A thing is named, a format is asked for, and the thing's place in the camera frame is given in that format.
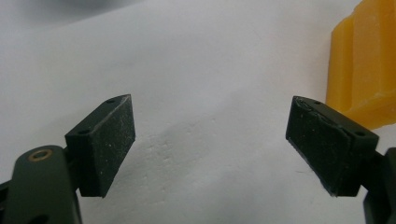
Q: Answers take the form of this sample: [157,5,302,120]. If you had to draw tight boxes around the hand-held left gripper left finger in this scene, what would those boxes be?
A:
[64,93,136,199]

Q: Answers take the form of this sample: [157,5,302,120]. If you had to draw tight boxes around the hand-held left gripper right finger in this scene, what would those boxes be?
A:
[285,95,380,198]

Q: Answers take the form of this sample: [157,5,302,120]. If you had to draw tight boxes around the yellow plastic block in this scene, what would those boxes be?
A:
[325,0,396,131]

